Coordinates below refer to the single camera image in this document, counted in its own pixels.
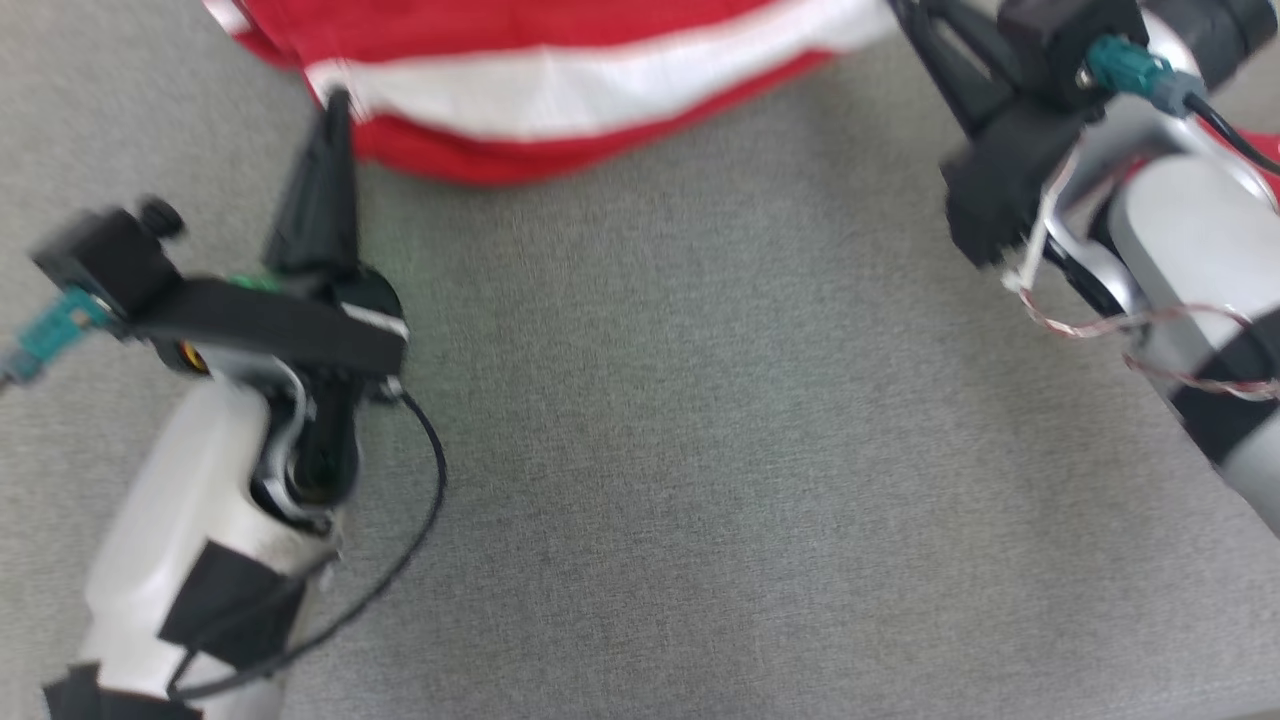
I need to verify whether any teal camera connector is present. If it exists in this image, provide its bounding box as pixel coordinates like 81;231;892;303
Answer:
0;288;113;387
1084;34;1206;114

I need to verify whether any black right camera cable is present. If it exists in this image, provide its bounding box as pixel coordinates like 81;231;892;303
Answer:
1180;90;1280;173

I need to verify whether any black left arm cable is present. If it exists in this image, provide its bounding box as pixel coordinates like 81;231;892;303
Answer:
168;385;449;703

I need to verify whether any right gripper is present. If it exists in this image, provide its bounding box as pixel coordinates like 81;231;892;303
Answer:
887;0;1093;270

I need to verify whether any grey fabric sofa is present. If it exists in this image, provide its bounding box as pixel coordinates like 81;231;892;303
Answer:
0;0;1280;720

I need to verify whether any red white twisted wire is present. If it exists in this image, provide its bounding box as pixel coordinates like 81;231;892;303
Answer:
1003;150;1280;403

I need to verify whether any red shorts white stripe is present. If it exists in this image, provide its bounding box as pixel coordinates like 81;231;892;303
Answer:
205;0;901;189

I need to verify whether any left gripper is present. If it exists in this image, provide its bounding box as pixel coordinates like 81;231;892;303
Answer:
133;88;411;381

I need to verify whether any right teal camera connector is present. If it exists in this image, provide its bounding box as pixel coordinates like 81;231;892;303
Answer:
1084;34;1206;114

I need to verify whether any left teal camera connector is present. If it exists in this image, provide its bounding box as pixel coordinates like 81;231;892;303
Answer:
0;288;113;387

